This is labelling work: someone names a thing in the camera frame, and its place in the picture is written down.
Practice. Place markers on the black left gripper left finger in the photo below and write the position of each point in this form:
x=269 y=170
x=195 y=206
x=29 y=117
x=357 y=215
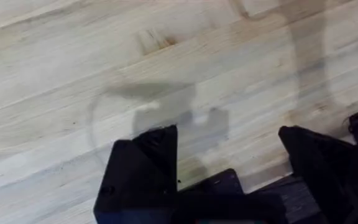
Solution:
x=138 y=174

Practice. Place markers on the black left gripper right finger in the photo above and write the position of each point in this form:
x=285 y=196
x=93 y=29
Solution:
x=325 y=168

